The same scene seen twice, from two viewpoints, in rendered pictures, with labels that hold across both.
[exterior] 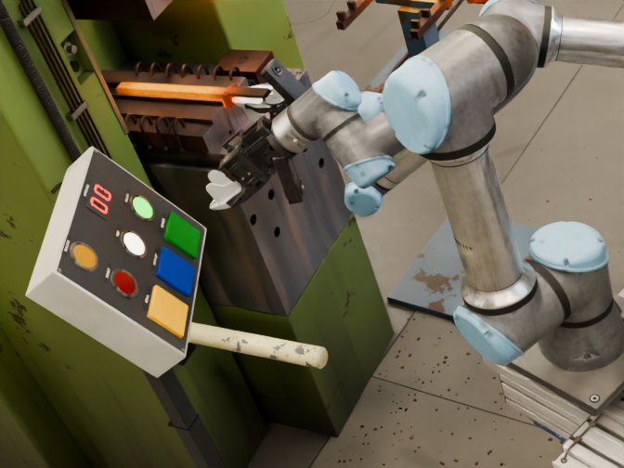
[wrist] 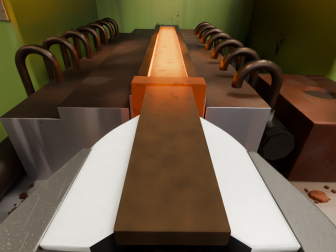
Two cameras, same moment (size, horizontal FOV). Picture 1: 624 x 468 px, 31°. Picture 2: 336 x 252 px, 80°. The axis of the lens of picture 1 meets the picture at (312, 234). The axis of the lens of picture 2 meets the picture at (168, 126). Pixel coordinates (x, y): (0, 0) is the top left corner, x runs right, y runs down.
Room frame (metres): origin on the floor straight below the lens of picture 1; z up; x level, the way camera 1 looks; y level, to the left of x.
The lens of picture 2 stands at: (2.02, -0.03, 1.06)
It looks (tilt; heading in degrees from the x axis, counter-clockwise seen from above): 33 degrees down; 49
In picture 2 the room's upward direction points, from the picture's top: 2 degrees clockwise
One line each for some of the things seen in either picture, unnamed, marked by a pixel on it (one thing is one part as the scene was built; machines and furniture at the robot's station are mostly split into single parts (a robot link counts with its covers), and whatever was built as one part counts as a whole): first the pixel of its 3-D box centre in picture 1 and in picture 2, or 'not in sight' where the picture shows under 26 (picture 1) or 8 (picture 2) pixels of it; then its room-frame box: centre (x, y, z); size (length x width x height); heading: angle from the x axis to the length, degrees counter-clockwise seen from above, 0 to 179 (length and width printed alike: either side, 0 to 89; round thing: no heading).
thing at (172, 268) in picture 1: (174, 273); not in sight; (1.57, 0.26, 1.01); 0.07 x 0.05 x 0.07; 165
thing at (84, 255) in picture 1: (84, 256); not in sight; (1.50, 0.37, 1.16); 0.05 x 0.03 x 0.04; 140
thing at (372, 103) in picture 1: (361, 111); not in sight; (1.90, -0.18, 0.98); 0.11 x 0.08 x 0.09; 50
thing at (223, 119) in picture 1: (153, 110); (152, 67); (2.23, 0.24, 0.96); 0.42 x 0.20 x 0.09; 50
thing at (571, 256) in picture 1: (567, 269); not in sight; (1.26, -0.36, 0.98); 0.13 x 0.12 x 0.14; 112
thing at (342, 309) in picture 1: (256, 310); not in sight; (2.27, 0.21, 0.23); 0.56 x 0.38 x 0.47; 50
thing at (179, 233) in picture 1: (181, 236); not in sight; (1.67, 0.23, 1.01); 0.07 x 0.05 x 0.07; 165
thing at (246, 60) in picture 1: (246, 71); (306, 120); (2.26, 0.01, 0.95); 0.12 x 0.09 x 0.07; 50
